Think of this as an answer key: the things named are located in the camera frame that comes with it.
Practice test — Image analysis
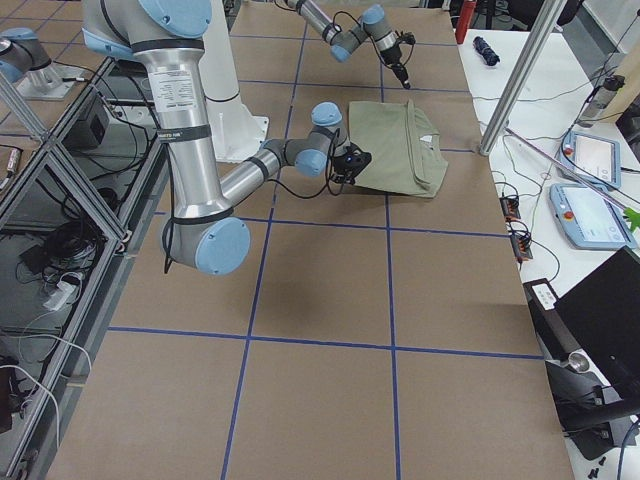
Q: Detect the teach pendant tablet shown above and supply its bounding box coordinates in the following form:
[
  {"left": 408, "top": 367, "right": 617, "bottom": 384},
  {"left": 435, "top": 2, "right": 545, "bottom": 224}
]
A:
[
  {"left": 549, "top": 184, "right": 638, "bottom": 251},
  {"left": 557, "top": 130, "right": 621, "bottom": 190}
]

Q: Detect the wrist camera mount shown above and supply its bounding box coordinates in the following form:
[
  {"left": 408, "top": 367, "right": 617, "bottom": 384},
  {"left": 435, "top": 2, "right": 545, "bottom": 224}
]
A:
[
  {"left": 397, "top": 31, "right": 416, "bottom": 46},
  {"left": 344, "top": 149, "right": 372, "bottom": 178}
]

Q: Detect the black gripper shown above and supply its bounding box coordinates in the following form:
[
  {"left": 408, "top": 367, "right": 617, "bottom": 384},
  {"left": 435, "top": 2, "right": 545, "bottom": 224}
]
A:
[
  {"left": 331, "top": 146, "right": 361, "bottom": 184},
  {"left": 381, "top": 46, "right": 411, "bottom": 90}
]

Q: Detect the orange black connector board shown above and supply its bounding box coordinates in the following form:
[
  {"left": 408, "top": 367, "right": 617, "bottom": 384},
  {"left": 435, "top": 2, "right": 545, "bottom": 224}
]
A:
[{"left": 499, "top": 195, "right": 521, "bottom": 221}]

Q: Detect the lower teach pendant tablet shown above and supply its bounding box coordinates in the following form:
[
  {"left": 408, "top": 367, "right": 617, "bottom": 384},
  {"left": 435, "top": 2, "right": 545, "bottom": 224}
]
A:
[{"left": 549, "top": 184, "right": 638, "bottom": 251}]

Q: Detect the folded dark blue umbrella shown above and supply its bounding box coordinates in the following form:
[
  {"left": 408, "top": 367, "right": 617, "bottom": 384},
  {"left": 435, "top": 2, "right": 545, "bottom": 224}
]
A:
[{"left": 472, "top": 36, "right": 500, "bottom": 67}]

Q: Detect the aluminium frame post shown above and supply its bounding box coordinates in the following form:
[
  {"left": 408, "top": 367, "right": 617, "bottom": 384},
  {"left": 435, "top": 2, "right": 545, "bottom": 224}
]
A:
[{"left": 479, "top": 0, "right": 566, "bottom": 156}]

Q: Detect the olive green long-sleeve shirt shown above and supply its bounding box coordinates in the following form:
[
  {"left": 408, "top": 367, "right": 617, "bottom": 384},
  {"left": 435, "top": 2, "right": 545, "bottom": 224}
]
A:
[{"left": 349, "top": 100, "right": 448, "bottom": 199}]

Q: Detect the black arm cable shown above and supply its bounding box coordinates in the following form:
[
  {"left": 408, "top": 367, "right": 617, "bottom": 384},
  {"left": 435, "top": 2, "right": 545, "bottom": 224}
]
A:
[{"left": 269, "top": 164, "right": 351, "bottom": 200}]

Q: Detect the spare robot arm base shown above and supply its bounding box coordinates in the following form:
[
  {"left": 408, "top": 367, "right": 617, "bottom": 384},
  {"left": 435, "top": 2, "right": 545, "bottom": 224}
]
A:
[{"left": 1, "top": 27, "right": 71, "bottom": 101}]

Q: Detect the red cylinder bottle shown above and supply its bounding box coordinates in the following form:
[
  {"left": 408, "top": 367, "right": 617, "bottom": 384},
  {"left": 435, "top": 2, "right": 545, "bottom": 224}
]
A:
[{"left": 455, "top": 0, "right": 476, "bottom": 45}]

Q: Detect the water bottle with dark cap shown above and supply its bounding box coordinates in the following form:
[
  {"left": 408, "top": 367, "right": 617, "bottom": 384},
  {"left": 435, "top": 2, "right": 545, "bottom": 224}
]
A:
[{"left": 577, "top": 75, "right": 625, "bottom": 128}]

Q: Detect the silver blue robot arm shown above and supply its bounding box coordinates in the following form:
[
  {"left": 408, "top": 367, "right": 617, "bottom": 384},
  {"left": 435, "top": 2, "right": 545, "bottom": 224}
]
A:
[
  {"left": 82, "top": 1, "right": 371, "bottom": 275},
  {"left": 284, "top": 0, "right": 416, "bottom": 90}
]

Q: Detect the reacher grabber stick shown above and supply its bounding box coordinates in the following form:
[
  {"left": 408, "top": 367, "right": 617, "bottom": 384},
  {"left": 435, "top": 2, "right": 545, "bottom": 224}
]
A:
[{"left": 504, "top": 127, "right": 639, "bottom": 231}]

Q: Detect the white central pedestal column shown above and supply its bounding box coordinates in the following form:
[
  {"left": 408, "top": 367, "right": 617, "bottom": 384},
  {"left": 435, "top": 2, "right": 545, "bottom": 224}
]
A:
[{"left": 199, "top": 1, "right": 269, "bottom": 163}]

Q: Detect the white power strip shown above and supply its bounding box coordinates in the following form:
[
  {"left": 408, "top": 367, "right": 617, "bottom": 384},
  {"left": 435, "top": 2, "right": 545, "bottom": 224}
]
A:
[{"left": 43, "top": 280, "right": 79, "bottom": 311}]

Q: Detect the upper teach pendant tablet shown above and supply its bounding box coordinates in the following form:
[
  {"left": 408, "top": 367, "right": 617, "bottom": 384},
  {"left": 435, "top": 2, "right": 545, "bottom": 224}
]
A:
[{"left": 557, "top": 130, "right": 621, "bottom": 190}]

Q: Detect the black monitor on stand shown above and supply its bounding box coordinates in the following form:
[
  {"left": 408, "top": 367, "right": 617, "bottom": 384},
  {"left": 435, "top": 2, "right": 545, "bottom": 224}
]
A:
[{"left": 523, "top": 247, "right": 639, "bottom": 460}]

